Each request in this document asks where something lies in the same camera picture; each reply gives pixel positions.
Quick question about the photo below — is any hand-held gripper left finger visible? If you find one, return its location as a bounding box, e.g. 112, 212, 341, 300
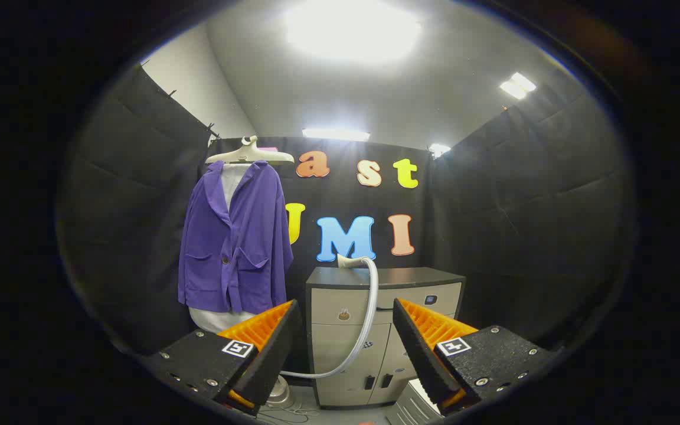
139, 299, 304, 417

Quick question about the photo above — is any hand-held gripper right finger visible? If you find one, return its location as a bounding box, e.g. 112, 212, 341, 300
392, 297, 565, 417

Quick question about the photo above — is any garment steamer base unit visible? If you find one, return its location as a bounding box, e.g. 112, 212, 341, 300
260, 375, 299, 411

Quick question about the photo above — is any purple jacket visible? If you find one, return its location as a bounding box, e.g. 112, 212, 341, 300
178, 159, 295, 315

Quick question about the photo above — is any white clothes hanger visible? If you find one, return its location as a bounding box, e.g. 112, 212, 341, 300
205, 135, 295, 165

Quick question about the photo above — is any grey cabinet with dark top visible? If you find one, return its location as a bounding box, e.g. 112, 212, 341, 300
305, 266, 466, 410

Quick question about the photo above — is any white ribbed board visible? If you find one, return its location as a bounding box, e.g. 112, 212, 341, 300
384, 378, 444, 425

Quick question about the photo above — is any white padded ironing form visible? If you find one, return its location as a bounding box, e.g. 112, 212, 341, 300
188, 162, 285, 334

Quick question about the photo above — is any long ceiling light strip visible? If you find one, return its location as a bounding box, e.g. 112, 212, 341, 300
302, 128, 371, 142

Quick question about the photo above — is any double ceiling light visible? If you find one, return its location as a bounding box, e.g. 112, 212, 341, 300
498, 72, 537, 101

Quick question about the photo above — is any large square ceiling light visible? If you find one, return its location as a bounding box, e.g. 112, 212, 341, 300
284, 0, 422, 63

